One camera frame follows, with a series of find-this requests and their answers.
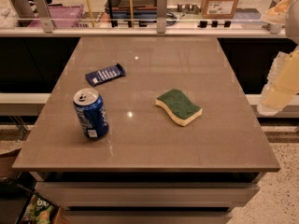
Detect cardboard box with label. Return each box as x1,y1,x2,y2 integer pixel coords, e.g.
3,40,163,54
201,0,239,19

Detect white drawer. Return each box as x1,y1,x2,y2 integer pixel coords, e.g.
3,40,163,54
36,182,260,208
64,211,232,224

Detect left metal railing bracket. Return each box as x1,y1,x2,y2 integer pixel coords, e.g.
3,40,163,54
34,0,54,33

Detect blue snack bar wrapper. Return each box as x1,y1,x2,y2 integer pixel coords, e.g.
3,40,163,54
85,63,126,87

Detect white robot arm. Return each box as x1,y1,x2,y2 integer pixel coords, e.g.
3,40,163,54
257,0,299,116

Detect blue pepsi can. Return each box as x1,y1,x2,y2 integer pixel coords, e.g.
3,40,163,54
73,88,109,139

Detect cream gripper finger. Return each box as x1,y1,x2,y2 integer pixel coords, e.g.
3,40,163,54
261,0,291,25
257,50,299,116

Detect purple plastic crate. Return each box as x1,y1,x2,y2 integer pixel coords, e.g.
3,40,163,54
29,6,84,28

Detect green snack bag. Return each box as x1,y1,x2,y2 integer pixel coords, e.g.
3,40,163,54
21,195,55,224

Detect green yellow sponge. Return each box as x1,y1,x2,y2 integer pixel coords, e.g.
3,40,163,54
155,89,203,127

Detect lower white drawer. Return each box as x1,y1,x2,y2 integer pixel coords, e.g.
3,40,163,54
64,211,232,224

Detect middle metal railing bracket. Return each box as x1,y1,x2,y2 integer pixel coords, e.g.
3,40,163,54
157,0,167,34

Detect upper white drawer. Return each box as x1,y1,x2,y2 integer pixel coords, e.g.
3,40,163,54
36,182,260,208

